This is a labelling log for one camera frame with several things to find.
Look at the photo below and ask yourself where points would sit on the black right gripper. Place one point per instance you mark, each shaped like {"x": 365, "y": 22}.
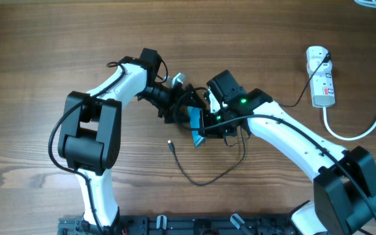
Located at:
{"x": 211, "y": 132}

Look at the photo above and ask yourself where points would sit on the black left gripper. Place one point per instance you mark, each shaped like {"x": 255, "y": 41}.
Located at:
{"x": 175, "y": 102}

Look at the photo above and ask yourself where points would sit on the cyan screen smartphone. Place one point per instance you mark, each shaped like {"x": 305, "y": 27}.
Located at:
{"x": 194, "y": 114}

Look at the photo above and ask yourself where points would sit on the white power strip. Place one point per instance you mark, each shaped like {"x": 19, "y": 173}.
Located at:
{"x": 321, "y": 84}

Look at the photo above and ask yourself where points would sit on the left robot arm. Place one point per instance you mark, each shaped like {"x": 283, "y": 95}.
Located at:
{"x": 90, "y": 134}

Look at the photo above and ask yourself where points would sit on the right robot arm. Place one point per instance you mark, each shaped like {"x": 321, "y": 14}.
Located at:
{"x": 344, "y": 181}

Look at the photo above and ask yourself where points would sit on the white charger plug adapter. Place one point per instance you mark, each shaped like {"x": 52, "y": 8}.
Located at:
{"x": 319, "y": 65}

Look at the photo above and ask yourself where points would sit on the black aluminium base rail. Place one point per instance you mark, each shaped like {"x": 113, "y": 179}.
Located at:
{"x": 234, "y": 224}

